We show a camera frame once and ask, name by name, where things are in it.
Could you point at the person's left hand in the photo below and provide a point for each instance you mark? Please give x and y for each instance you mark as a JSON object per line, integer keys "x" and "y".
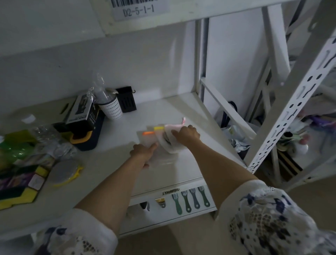
{"x": 141, "y": 153}

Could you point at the person's right hand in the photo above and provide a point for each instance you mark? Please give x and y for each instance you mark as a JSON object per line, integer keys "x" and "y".
{"x": 187, "y": 135}

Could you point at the person's left thumb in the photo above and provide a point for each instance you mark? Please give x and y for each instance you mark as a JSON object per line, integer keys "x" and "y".
{"x": 146, "y": 165}

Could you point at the person's right fingers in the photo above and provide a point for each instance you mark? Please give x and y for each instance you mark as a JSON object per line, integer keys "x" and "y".
{"x": 181, "y": 130}

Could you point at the clear packet with orange label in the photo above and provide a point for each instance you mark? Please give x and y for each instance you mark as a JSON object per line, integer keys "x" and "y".
{"x": 147, "y": 136}

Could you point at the person's right forearm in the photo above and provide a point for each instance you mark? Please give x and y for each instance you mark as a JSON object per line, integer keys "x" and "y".
{"x": 215, "y": 168}

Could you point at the person's left forearm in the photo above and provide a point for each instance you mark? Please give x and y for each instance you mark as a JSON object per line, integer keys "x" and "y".
{"x": 112, "y": 191}

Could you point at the pink cloth packet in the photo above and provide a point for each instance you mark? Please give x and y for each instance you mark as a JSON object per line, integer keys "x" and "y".
{"x": 174, "y": 126}

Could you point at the white box with comb print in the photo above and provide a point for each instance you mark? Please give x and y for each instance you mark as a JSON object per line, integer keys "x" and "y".
{"x": 170, "y": 210}

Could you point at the dark blue bag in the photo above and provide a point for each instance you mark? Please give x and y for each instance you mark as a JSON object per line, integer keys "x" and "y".
{"x": 229, "y": 113}

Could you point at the white diagonal rack brace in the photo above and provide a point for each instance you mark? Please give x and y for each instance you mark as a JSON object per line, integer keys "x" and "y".
{"x": 228, "y": 109}

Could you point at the grey crumpled plastic bag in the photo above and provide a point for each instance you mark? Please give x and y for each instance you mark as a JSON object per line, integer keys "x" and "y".
{"x": 241, "y": 136}

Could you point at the black slotted holder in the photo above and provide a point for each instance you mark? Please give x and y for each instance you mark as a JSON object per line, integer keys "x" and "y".
{"x": 127, "y": 99}

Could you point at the white dotted cup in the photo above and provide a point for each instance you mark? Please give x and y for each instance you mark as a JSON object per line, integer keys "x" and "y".
{"x": 112, "y": 107}

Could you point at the navy and yellow tool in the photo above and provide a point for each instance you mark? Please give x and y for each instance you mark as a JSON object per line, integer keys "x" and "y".
{"x": 84, "y": 136}

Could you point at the black product box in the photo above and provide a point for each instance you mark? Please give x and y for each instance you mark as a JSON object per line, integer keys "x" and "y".
{"x": 81, "y": 109}

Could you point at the clear crinkled plastic wrap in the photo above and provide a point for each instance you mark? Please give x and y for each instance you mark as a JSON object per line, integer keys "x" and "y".
{"x": 98, "y": 88}

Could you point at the white floral left sleeve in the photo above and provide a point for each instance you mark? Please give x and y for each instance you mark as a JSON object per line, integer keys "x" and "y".
{"x": 76, "y": 233}

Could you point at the white floral sleeve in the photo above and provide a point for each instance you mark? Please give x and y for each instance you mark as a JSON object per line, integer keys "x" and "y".
{"x": 273, "y": 220}
{"x": 76, "y": 233}

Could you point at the clear plastic bottle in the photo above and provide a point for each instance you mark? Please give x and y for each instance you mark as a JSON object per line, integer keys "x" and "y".
{"x": 46, "y": 132}

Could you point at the white round toy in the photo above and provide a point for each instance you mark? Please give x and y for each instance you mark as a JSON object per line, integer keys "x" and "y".
{"x": 301, "y": 149}

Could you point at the yellow green scouring pad pack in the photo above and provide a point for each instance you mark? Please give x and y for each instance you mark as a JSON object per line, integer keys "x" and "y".
{"x": 19, "y": 184}

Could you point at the white floral right sleeve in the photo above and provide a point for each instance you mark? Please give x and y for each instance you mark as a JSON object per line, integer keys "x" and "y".
{"x": 273, "y": 220}

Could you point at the white barcode label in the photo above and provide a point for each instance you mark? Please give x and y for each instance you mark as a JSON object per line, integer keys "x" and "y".
{"x": 136, "y": 8}

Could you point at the green sponge pack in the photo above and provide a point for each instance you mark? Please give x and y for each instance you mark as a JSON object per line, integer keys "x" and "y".
{"x": 14, "y": 149}

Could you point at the purple packet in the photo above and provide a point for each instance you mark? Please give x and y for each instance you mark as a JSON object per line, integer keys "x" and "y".
{"x": 322, "y": 121}

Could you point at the white perforated rack post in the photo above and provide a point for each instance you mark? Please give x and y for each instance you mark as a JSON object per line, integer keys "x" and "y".
{"x": 291, "y": 105}

